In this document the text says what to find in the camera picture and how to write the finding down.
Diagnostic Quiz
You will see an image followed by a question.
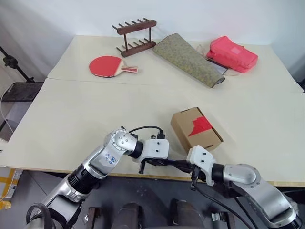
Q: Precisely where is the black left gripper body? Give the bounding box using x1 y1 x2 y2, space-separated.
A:
139 156 158 175

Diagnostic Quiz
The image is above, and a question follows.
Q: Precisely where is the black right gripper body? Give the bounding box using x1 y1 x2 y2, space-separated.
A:
187 164 200 189

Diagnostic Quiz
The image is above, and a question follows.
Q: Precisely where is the brown cardboard box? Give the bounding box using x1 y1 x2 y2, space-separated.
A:
170 106 224 152

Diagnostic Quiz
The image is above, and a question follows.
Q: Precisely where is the dark rounded shape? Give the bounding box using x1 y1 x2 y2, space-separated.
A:
170 198 203 229
117 202 145 229

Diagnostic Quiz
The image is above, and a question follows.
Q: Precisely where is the black framed flat card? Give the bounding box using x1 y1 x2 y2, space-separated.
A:
208 58 230 76

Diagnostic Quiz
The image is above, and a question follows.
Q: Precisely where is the green gold patterned fabric case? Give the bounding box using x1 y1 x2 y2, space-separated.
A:
152 34 226 89

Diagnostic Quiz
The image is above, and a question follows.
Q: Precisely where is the red table tennis paddle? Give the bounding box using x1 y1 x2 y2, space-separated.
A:
89 56 141 78

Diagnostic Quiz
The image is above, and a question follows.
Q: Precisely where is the pink fabric bag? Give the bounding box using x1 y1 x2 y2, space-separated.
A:
205 36 259 73

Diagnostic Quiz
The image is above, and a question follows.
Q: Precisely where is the dark wooden peg rack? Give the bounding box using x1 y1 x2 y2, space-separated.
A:
111 17 158 58

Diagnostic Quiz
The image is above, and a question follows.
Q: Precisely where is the yellow taped carton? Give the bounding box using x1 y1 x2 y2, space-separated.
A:
0 168 23 210

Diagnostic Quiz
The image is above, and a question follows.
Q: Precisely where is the black tripod stand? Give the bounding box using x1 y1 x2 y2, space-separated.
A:
0 45 37 83

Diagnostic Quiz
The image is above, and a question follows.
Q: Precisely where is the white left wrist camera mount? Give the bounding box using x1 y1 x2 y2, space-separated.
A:
136 139 170 163

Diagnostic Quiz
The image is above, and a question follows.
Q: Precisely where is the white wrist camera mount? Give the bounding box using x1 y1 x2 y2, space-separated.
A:
186 145 215 186
136 139 170 163

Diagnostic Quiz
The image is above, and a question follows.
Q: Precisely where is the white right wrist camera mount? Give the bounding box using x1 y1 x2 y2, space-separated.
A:
186 145 215 186

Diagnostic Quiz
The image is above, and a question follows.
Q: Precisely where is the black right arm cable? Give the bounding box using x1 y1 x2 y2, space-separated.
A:
190 180 271 229

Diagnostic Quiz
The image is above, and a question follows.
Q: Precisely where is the metal caster bracket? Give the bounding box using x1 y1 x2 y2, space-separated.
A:
210 211 236 229

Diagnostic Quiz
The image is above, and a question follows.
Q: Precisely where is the rusty metal frame bracket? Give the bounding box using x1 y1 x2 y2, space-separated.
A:
87 207 102 229

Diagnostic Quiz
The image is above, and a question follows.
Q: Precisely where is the black shoulder cable loop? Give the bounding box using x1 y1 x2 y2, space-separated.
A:
25 202 57 229

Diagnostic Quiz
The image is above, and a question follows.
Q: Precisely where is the thin white cable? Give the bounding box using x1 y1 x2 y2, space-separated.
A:
0 85 15 135

